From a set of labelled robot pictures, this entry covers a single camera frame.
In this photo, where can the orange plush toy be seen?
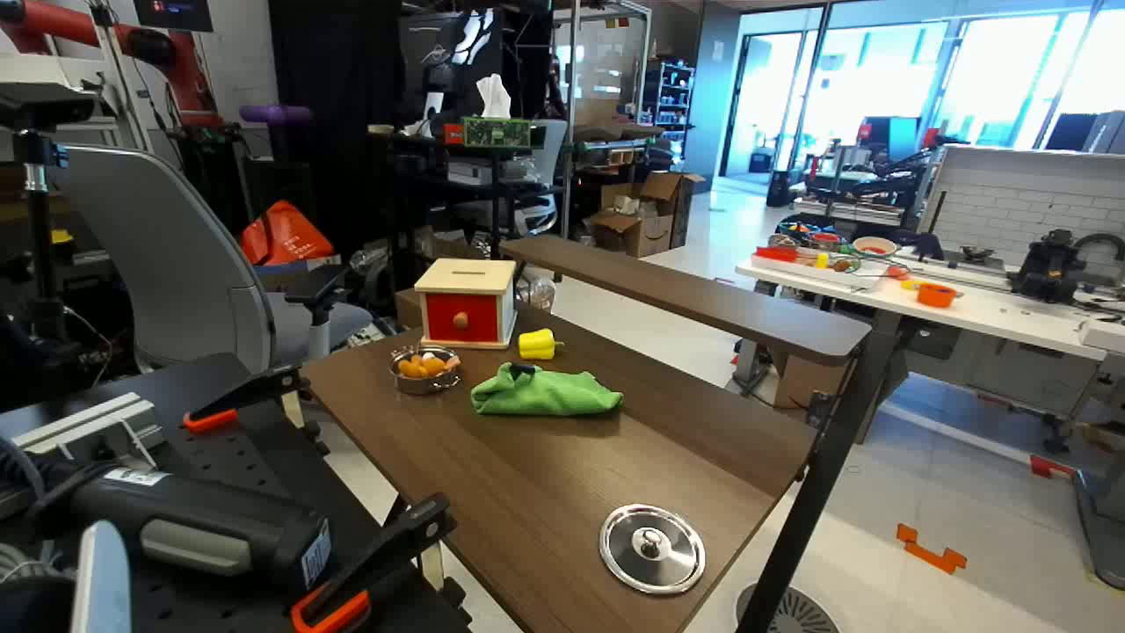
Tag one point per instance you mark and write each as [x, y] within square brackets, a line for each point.
[426, 367]

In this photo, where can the red robot arm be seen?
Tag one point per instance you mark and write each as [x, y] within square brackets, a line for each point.
[106, 41]

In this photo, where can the small silver pot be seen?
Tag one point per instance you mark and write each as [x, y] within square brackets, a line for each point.
[426, 383]

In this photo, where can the silver pot lid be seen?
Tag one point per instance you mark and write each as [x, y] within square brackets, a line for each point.
[653, 546]

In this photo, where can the yellow plastic cup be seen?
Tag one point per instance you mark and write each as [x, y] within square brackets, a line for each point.
[536, 341]

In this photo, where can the green cloth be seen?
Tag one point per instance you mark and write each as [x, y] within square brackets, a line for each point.
[543, 394]

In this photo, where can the wooden box red front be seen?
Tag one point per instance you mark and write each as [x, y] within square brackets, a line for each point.
[464, 306]

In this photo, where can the cardboard box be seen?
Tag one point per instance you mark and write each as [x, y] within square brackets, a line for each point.
[638, 212]

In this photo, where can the wooden desk shelf plank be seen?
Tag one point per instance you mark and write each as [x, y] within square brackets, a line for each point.
[703, 299]

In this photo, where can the green circuit board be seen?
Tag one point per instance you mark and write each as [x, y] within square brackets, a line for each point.
[496, 132]

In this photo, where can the orange bag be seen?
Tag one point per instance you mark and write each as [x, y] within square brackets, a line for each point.
[285, 236]

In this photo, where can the black table leg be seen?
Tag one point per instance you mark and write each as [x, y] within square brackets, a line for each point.
[820, 467]

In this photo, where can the large black orange clamp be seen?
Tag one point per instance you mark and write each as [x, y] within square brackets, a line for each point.
[373, 562]

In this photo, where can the small black orange clamp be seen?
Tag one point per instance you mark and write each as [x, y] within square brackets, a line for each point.
[239, 394]

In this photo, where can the purple object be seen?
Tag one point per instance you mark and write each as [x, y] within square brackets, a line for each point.
[277, 113]

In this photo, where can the orange bowl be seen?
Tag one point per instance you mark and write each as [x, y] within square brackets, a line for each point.
[938, 294]

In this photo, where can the black perforated base board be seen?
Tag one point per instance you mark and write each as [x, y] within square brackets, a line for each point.
[223, 467]

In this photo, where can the round floor drain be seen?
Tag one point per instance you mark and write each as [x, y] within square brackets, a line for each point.
[795, 613]

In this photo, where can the grey office chair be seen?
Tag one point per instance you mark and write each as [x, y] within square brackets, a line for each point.
[177, 266]

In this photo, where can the white work table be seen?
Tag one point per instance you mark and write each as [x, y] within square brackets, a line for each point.
[970, 306]

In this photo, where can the black device grey grip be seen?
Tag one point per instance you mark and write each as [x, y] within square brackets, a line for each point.
[213, 528]

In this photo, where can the white pegboard panel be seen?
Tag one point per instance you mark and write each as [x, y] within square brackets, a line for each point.
[1022, 197]

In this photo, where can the black machine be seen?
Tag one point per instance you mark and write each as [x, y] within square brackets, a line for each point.
[1048, 266]

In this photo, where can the white flat strip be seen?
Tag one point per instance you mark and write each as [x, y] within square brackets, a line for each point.
[81, 419]

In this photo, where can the small red floor marker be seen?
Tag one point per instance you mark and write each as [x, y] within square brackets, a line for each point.
[1048, 467]

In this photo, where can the white pale blue panel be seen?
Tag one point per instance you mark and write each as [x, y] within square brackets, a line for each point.
[104, 580]

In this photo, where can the camera on black stand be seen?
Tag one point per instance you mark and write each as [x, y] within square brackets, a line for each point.
[38, 177]

